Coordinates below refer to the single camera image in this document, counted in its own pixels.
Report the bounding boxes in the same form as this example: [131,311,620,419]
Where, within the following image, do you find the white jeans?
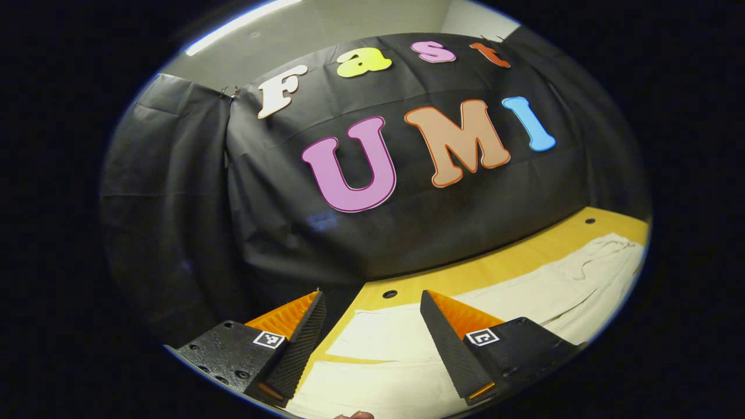
[285,233,647,419]

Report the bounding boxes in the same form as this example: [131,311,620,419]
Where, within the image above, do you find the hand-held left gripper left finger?
[166,289,328,408]

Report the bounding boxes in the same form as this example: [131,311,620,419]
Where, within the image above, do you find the black backdrop cloth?
[99,26,652,350]

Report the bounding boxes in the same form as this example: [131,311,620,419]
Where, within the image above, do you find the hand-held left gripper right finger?
[419,289,583,406]

